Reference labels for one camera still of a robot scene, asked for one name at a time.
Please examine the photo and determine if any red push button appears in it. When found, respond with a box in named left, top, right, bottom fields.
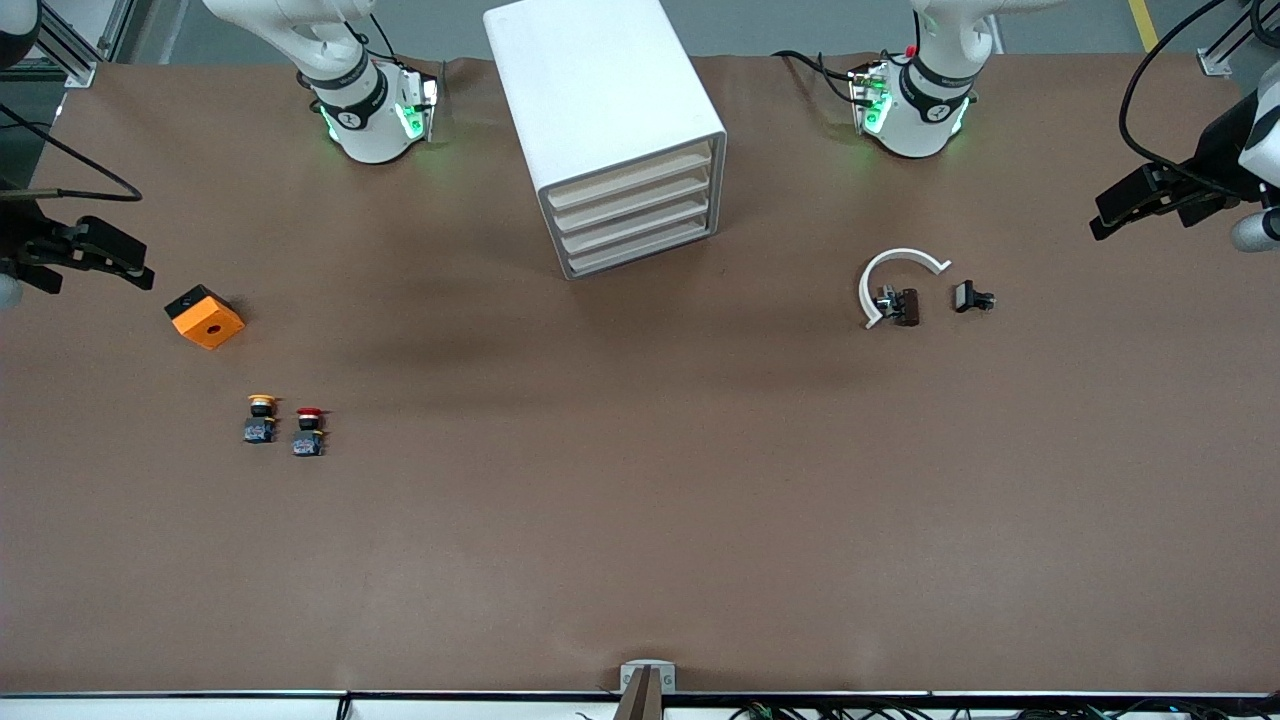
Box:
left=291, top=406, right=327, bottom=459

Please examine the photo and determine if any yellow push button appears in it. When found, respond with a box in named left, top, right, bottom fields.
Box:
left=243, top=394, right=280, bottom=445

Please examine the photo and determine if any orange box with hole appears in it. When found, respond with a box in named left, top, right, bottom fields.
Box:
left=164, top=284, right=246, bottom=351

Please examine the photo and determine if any dark brown terminal block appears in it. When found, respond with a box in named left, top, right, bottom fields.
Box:
left=875, top=286, right=921, bottom=328

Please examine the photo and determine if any brown table cover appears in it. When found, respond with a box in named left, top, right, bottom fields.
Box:
left=0, top=52, right=1280, bottom=696

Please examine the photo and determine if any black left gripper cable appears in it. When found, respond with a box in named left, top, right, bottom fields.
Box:
left=1118, top=0, right=1280, bottom=171

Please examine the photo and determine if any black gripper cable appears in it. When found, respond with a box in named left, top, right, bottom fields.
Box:
left=0, top=105, right=141, bottom=204
left=1118, top=0, right=1280, bottom=171

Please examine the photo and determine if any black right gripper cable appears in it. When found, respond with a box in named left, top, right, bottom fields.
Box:
left=0, top=105, right=141, bottom=204

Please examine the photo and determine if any aluminium frame post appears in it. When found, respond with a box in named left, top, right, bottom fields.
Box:
left=0, top=0, right=136, bottom=89
left=1198, top=0, right=1280, bottom=78

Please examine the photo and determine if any white curved plastic ring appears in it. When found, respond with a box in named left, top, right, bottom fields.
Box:
left=858, top=247, right=953, bottom=331

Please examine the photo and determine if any black arm base cable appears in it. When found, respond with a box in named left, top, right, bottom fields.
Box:
left=772, top=48, right=881, bottom=109

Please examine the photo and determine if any grey metal bracket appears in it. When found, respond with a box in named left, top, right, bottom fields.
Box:
left=619, top=660, right=677, bottom=694

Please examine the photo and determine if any brown camera pole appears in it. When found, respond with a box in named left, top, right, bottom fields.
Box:
left=614, top=667, right=665, bottom=720

